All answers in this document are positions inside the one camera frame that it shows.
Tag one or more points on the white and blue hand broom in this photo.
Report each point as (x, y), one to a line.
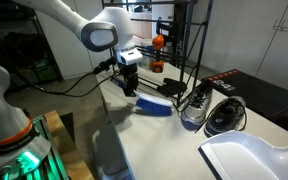
(148, 103)

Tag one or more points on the wooden board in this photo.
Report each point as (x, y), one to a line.
(74, 164)

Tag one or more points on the black box with red dots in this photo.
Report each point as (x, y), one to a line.
(264, 98)

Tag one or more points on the black metal shoe rack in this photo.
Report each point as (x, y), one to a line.
(187, 19)

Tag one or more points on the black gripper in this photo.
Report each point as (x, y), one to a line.
(129, 72)

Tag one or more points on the white trash bin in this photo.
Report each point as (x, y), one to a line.
(109, 159)

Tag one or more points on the black and blue sneaker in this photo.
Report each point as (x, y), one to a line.
(229, 114)

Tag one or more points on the white robot base with orange ring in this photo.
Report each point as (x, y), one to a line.
(22, 148)

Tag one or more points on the white dustpan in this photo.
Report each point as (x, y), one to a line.
(235, 155)

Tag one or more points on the orange and black clamp tool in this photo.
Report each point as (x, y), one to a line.
(158, 43)

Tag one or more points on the white cabinet doors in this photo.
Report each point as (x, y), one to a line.
(248, 35)

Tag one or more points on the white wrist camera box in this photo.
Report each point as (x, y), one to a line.
(129, 56)

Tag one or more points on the black shelving unit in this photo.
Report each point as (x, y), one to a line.
(24, 49)

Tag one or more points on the grey and white sneaker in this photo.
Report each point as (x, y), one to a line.
(196, 107)

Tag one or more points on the black clamp on table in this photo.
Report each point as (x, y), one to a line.
(171, 87)

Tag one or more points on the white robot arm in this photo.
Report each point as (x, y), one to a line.
(111, 28)

